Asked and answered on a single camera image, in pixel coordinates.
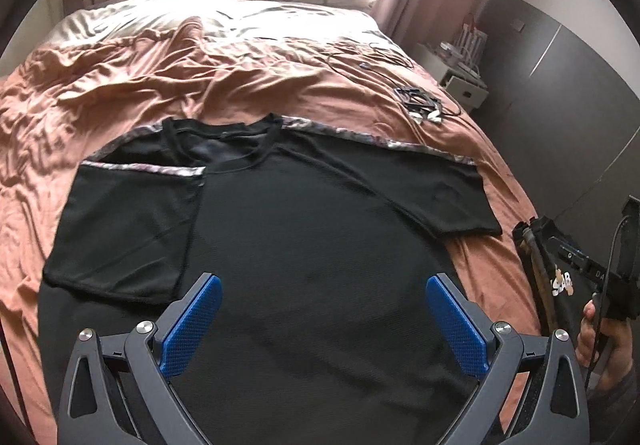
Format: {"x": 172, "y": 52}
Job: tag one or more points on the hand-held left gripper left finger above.
{"x": 192, "y": 325}

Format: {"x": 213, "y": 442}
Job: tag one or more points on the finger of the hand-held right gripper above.
{"x": 585, "y": 265}

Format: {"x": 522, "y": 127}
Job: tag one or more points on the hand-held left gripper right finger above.
{"x": 457, "y": 325}

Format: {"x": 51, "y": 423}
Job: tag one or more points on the black t-shirt with patterned trim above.
{"x": 310, "y": 235}

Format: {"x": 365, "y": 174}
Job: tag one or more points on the person's right forearm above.
{"x": 617, "y": 405}

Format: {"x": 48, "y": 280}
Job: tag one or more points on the person's right hand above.
{"x": 620, "y": 355}

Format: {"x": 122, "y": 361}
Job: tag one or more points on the dark grey wardrobe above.
{"x": 575, "y": 100}

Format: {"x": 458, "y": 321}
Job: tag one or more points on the white nightstand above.
{"x": 467, "y": 95}

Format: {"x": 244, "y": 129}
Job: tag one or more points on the small black and white gadgets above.
{"x": 415, "y": 97}

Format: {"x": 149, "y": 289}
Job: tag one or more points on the brown blanket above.
{"x": 150, "y": 75}

